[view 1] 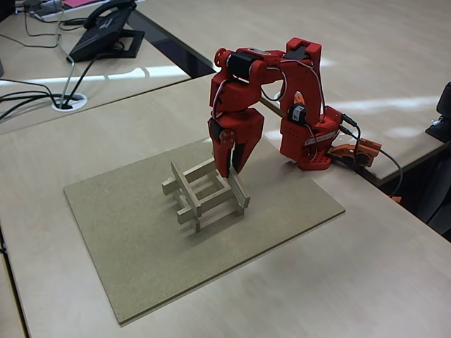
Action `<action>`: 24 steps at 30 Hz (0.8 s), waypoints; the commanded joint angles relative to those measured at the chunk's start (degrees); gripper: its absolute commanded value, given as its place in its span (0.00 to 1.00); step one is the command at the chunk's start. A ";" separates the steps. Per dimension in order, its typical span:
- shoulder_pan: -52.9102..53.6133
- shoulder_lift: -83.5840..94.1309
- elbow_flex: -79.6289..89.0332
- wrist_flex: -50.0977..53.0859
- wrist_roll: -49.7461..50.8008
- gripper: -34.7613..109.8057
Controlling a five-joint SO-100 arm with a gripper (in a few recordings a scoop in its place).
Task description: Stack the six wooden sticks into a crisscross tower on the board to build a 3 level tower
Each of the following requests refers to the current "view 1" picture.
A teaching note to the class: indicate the black desk phone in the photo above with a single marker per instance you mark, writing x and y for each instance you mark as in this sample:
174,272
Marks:
102,35

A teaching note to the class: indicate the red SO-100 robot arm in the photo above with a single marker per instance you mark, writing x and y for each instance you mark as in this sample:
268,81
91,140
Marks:
303,91

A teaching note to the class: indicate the pink paper sheet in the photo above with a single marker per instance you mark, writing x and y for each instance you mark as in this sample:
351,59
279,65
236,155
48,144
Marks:
81,3

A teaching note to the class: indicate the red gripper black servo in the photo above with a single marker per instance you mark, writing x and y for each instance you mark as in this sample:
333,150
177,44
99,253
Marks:
243,124

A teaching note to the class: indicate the brown MDF base board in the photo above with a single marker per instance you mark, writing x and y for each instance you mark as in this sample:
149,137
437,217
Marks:
123,229

